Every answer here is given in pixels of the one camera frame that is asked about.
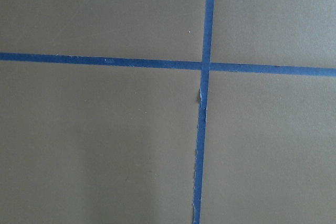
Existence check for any blue tape strip crosswise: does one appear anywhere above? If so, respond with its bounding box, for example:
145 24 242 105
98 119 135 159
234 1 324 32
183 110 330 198
1 52 335 77

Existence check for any blue tape strip lengthwise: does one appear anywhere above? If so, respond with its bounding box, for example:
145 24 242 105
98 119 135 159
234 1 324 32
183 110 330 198
193 0 215 223

